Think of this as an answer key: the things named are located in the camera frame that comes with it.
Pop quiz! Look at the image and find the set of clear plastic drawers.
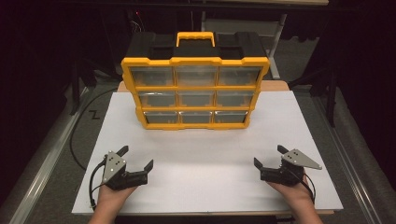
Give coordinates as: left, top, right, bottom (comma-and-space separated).
130, 65, 262, 124

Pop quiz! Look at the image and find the white metal table frame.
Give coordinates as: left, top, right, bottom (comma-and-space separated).
201, 12, 288, 80

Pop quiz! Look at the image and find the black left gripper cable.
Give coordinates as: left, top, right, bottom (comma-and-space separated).
89, 159, 107, 210

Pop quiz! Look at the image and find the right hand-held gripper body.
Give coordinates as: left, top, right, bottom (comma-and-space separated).
260, 148, 323, 188

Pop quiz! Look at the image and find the yellow and black drawer organizer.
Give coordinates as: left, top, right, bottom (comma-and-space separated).
120, 31, 271, 131

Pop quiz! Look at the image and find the black metal stand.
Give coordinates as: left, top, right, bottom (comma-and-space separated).
288, 66, 340, 129
68, 57, 98, 117

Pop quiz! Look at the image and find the person's right hand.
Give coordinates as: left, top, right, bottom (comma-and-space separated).
267, 176, 315, 210

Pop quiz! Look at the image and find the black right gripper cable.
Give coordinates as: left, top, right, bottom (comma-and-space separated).
298, 174, 317, 204

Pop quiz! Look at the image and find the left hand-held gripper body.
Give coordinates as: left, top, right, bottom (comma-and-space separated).
101, 150, 149, 191

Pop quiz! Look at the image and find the long black floor cable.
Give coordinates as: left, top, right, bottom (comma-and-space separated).
69, 88, 120, 172

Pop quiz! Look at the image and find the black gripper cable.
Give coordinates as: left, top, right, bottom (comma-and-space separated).
298, 174, 317, 204
89, 159, 107, 210

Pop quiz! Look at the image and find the person's left hand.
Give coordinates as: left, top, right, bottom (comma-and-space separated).
97, 185, 138, 210

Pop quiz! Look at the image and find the metal floor rail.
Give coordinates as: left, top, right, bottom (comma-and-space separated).
0, 86, 92, 224
311, 92, 396, 224

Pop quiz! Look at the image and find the white board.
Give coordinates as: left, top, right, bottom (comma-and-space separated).
71, 90, 344, 216

